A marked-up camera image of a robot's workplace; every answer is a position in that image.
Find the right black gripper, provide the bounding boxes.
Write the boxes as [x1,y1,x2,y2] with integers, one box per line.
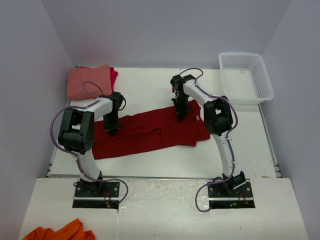
[172,93,191,122]

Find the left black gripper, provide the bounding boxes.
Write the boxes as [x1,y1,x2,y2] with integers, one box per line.
[102,112,121,138]

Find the dark red t shirt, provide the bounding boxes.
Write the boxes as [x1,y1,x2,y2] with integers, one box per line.
[92,100,210,160]

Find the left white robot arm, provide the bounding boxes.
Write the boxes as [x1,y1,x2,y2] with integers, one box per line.
[50,92,126,197]

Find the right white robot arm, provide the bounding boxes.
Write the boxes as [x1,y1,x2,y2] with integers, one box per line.
[170,74,246,197]

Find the folded pink t shirt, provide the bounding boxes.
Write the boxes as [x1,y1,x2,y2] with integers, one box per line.
[66,64,112,100]

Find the folded red t shirt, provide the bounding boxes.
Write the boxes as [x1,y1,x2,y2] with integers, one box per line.
[110,67,119,91]

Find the white plastic basket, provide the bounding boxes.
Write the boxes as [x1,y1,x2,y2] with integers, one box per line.
[218,52,274,105]

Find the orange t shirt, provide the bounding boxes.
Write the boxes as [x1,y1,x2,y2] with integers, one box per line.
[23,218,96,240]

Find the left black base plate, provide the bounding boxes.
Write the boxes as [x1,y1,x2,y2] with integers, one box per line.
[72,179,120,210]

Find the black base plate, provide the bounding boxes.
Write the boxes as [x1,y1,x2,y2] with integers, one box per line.
[72,179,120,210]
[207,179,256,210]

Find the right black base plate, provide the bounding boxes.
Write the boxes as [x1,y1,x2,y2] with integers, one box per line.
[207,179,256,210]

